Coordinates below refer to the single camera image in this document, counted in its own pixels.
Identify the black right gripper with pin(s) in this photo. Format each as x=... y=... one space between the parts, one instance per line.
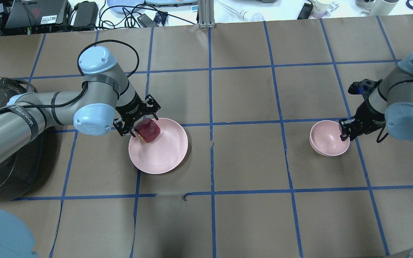
x=368 y=115

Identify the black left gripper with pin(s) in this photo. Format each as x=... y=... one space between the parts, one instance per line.
x=130 y=110

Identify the red apple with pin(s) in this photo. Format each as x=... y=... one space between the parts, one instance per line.
x=147 y=130

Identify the pink bowl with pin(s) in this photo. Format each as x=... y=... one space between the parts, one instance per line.
x=325 y=139

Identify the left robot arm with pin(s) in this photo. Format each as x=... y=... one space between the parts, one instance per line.
x=106 y=100

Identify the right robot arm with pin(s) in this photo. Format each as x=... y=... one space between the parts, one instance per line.
x=387 y=105

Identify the pink plate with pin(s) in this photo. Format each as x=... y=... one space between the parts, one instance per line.
x=163 y=154

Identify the blue plate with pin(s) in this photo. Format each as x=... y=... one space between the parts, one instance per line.
x=118 y=6

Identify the black power adapter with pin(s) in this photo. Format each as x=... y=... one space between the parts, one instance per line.
x=85 y=15

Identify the white mug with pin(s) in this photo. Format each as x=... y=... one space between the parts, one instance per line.
x=382 y=7

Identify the dark grey rice cooker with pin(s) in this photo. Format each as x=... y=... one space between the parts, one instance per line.
x=25 y=147

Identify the light bulb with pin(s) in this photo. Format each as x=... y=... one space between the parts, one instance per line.
x=247 y=16

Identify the black laptop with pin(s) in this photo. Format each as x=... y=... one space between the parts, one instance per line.
x=38 y=14

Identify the aluminium frame post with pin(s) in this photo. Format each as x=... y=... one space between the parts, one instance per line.
x=205 y=14

